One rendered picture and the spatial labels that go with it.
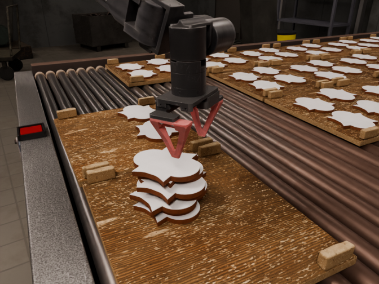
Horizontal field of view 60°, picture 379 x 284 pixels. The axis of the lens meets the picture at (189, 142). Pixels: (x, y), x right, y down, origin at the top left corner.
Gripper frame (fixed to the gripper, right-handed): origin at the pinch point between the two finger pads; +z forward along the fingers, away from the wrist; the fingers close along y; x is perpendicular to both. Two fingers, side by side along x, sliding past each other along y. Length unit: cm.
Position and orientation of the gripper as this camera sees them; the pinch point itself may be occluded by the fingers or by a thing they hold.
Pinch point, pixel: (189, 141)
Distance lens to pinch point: 57.7
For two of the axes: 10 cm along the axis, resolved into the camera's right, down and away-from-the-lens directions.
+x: -8.8, -2.0, 4.4
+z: 0.1, 9.0, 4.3
